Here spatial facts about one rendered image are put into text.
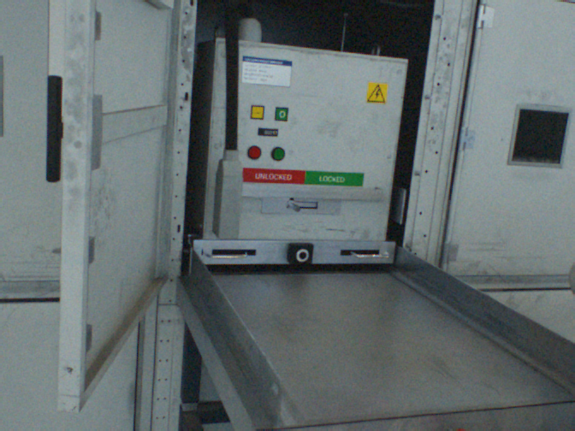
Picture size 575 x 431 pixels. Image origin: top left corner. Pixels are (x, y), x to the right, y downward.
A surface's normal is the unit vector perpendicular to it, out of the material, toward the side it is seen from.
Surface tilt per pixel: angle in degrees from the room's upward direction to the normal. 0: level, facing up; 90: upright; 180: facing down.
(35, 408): 90
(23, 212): 90
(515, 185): 90
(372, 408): 0
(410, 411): 0
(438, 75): 90
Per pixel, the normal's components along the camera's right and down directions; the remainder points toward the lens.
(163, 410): 0.32, 0.22
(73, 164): -0.01, 0.20
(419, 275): -0.95, -0.02
